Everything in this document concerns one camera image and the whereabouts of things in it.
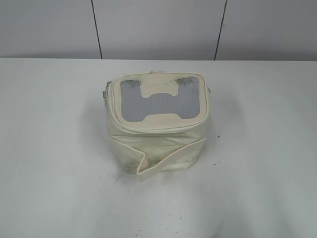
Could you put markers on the cream insulated lunch bag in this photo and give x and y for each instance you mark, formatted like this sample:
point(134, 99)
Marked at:
point(157, 121)

